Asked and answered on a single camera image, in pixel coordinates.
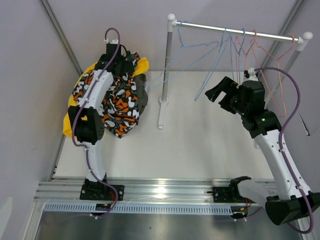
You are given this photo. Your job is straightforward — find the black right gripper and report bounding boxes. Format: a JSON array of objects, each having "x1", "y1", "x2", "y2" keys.
[{"x1": 205, "y1": 76, "x2": 249, "y2": 117}]

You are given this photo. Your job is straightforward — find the blue wire hanger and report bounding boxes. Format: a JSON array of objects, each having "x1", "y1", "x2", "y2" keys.
[
  {"x1": 147, "y1": 20, "x2": 220, "y2": 90},
  {"x1": 194, "y1": 29, "x2": 231, "y2": 102},
  {"x1": 230, "y1": 28, "x2": 246, "y2": 84}
]

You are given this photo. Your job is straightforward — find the pink wire hanger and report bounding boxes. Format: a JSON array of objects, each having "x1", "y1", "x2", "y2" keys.
[
  {"x1": 250, "y1": 35, "x2": 296, "y2": 118},
  {"x1": 234, "y1": 31, "x2": 257, "y2": 72}
]

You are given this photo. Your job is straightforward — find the yellow shorts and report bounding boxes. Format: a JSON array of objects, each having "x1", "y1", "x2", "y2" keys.
[{"x1": 61, "y1": 56, "x2": 150, "y2": 138}]

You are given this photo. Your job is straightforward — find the olive green shorts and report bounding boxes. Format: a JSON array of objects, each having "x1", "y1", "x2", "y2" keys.
[{"x1": 133, "y1": 73, "x2": 149, "y2": 115}]

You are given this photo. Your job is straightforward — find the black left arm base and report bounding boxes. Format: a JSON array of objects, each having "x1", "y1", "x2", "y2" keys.
[{"x1": 79, "y1": 179, "x2": 125, "y2": 201}]

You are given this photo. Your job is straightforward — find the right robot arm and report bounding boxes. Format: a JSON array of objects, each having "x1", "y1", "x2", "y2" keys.
[{"x1": 205, "y1": 76, "x2": 320, "y2": 226}]

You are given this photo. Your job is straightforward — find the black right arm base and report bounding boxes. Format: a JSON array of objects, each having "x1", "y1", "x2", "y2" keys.
[{"x1": 206, "y1": 176, "x2": 252, "y2": 204}]

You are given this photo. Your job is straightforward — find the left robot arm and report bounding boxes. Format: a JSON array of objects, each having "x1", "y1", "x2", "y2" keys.
[{"x1": 68, "y1": 40, "x2": 123, "y2": 200}]

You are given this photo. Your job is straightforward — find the white steel clothes rack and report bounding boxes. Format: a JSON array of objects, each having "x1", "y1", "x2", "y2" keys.
[{"x1": 157, "y1": 13, "x2": 313, "y2": 130}]

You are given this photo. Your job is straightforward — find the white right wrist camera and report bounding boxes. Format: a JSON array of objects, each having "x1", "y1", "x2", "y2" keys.
[{"x1": 243, "y1": 67, "x2": 259, "y2": 82}]

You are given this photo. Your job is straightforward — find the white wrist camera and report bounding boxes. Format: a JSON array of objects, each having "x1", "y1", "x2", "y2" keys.
[
  {"x1": 104, "y1": 38, "x2": 120, "y2": 45},
  {"x1": 243, "y1": 67, "x2": 259, "y2": 82}
]

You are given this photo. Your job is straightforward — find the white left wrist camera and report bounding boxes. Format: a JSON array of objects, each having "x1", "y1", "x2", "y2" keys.
[{"x1": 104, "y1": 38, "x2": 120, "y2": 45}]

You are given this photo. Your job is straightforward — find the aluminium mounting rail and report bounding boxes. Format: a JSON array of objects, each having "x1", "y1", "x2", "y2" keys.
[{"x1": 32, "y1": 178, "x2": 286, "y2": 205}]

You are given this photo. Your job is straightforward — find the white slotted cable duct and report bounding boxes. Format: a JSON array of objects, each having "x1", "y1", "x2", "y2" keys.
[{"x1": 44, "y1": 202, "x2": 233, "y2": 216}]

